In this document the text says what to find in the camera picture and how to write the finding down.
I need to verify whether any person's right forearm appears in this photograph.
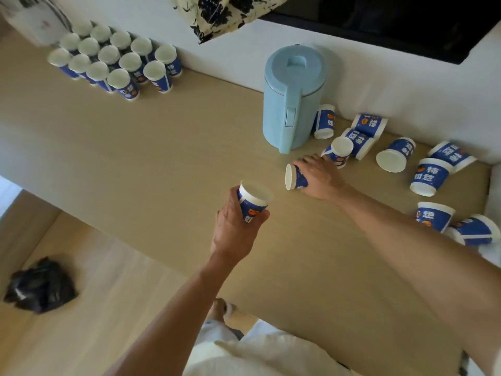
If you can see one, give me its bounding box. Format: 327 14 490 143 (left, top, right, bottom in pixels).
340 187 501 376

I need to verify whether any array of blue paper cups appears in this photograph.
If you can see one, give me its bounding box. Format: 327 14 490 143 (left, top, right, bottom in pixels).
47 20 183 102

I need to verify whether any person's foot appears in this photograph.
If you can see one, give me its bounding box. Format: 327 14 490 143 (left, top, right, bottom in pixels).
207 297 238 325

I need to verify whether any light blue electric kettle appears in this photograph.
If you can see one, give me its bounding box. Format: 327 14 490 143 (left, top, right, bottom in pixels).
262 44 342 155

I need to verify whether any person's left forearm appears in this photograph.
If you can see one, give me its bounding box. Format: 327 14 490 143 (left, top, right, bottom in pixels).
104 252 245 376

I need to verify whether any black plastic bag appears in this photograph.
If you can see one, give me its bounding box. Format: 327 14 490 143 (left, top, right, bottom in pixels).
3 257 79 315

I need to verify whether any cream floral curtain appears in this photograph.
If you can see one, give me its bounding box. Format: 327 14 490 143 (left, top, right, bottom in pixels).
164 0 295 45

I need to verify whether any black television screen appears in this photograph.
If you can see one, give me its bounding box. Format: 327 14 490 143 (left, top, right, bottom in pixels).
260 0 501 65

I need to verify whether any person's right hand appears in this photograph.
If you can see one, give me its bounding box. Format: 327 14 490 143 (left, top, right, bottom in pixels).
292 154 348 201

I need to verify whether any person's white clothing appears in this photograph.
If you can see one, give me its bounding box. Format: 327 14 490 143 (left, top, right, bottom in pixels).
182 319 362 376

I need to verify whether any blue printed drinking cup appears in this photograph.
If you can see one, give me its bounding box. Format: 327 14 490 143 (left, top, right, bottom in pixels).
285 163 310 191
237 180 274 226

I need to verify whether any scattered heap of paper cups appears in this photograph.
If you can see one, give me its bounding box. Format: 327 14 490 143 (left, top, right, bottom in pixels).
311 104 501 247

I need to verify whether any person's left hand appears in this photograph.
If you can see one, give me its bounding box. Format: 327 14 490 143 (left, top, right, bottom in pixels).
211 186 271 264

